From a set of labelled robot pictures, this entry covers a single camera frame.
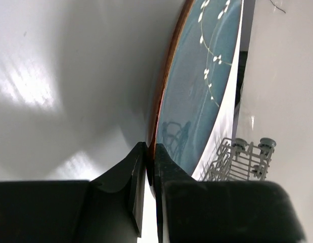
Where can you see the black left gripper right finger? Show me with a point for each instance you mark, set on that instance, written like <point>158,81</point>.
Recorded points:
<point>201,211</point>

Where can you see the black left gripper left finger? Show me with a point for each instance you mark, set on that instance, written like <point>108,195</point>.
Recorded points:
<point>106,209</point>

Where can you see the dark teal glazed plate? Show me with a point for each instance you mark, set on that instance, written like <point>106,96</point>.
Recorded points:
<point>194,93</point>

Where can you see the grey wire dish rack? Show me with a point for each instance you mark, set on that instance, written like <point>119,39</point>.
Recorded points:
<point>238,160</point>

